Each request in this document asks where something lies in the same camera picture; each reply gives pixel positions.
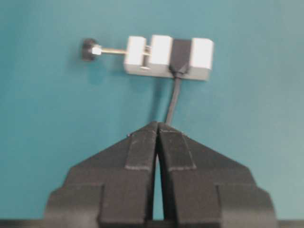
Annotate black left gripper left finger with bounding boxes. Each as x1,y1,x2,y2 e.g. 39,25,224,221
46,122,158,228

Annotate black female USB cable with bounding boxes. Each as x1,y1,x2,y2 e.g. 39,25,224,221
163,38,192,125

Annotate white mini vise clamp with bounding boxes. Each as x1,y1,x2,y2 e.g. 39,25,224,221
81,35,214,81

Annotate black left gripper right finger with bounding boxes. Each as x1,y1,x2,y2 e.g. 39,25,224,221
158,123,278,228

